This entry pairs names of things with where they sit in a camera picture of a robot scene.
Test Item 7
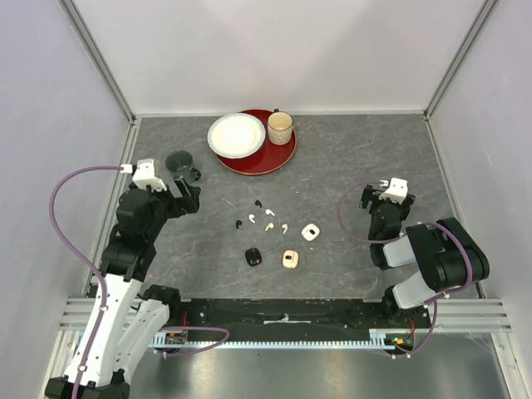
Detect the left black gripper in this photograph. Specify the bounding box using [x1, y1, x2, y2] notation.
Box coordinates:
[142, 175, 200, 241]

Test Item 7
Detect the white earbud charging case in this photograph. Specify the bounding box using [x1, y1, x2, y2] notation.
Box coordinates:
[301, 224, 320, 242]

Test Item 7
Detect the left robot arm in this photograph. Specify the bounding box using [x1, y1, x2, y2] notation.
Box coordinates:
[45, 179, 201, 398]

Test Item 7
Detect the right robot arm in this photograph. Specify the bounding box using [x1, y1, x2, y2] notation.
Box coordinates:
[359, 180, 490, 328]

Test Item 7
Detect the black earbud charging case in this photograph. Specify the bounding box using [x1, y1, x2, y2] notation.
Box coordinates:
[244, 248, 263, 267]

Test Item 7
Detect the pink earbud charging case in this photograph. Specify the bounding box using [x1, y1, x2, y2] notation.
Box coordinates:
[282, 250, 299, 269]

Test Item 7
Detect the dark green mug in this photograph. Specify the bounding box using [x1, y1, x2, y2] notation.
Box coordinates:
[165, 150, 202, 184]

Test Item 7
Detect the white paper plate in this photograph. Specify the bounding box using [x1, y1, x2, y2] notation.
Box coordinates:
[207, 112, 266, 159]

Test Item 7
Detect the red round tray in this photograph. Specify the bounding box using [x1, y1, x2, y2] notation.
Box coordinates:
[216, 110, 297, 175]

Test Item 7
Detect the beige ceramic cup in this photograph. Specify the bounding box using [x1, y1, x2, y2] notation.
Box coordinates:
[268, 109, 293, 145]

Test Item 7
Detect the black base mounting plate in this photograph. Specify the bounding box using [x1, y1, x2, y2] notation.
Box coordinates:
[167, 298, 431, 342]

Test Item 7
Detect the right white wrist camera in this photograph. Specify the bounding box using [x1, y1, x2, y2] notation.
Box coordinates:
[378, 178, 408, 204]

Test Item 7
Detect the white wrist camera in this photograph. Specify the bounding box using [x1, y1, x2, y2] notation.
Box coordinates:
[378, 178, 408, 204]
[120, 158, 168, 192]

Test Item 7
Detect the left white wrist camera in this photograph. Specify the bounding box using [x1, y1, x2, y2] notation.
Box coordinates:
[120, 158, 168, 192]

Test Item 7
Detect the slotted cable duct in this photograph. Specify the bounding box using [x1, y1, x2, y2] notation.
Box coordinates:
[148, 330, 414, 351]

